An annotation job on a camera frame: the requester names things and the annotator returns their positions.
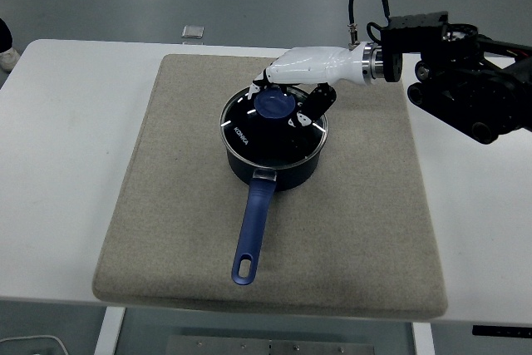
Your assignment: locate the person's white shoe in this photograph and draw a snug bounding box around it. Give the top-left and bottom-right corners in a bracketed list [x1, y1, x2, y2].
[0, 47, 20, 72]

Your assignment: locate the glass pot lid blue knob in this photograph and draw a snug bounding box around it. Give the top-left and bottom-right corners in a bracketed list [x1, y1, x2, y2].
[219, 83, 329, 170]

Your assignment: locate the white table leg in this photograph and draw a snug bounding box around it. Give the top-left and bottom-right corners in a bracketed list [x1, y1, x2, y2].
[94, 307, 126, 355]
[411, 322, 436, 355]

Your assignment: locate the small silver floor plate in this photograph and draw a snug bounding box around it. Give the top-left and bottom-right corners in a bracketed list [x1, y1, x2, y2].
[181, 24, 205, 40]

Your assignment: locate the dark pot with blue handle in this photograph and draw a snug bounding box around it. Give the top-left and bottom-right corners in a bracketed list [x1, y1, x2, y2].
[226, 142, 328, 286]

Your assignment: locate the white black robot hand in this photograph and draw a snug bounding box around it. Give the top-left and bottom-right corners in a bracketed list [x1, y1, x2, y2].
[247, 41, 371, 129]

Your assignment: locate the beige fabric mat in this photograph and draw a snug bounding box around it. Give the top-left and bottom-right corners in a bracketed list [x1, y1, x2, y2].
[91, 53, 449, 319]

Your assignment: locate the black table control panel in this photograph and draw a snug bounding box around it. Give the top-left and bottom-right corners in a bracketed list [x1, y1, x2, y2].
[472, 324, 532, 336]

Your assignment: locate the person's leg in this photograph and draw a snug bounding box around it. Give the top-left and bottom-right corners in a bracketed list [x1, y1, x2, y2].
[0, 17, 14, 53]

